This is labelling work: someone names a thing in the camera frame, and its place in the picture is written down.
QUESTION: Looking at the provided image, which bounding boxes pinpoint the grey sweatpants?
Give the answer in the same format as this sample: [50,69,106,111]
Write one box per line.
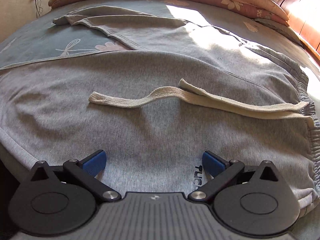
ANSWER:
[1,5,319,214]

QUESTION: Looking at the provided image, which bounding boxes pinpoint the teal floral bed sheet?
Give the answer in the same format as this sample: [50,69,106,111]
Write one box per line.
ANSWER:
[0,0,320,111]

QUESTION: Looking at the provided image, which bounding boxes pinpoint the wooden headboard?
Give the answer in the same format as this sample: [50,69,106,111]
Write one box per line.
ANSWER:
[278,0,319,62]

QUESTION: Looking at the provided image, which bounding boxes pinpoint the cream drawstring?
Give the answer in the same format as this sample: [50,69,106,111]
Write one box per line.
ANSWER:
[88,79,315,128]

